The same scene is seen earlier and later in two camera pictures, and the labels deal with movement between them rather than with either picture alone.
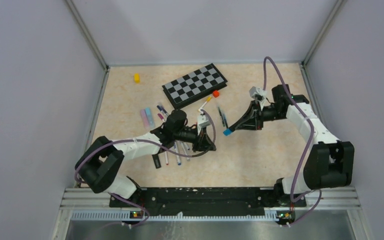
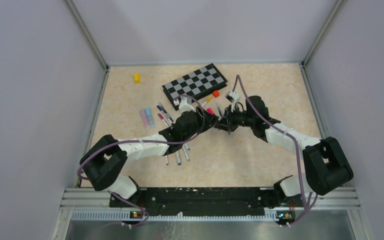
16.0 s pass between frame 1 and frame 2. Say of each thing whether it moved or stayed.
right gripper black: moved
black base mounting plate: stayed
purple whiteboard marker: stayed
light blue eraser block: stayed
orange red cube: stayed
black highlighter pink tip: moved
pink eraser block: stayed
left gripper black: moved
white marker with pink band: stayed
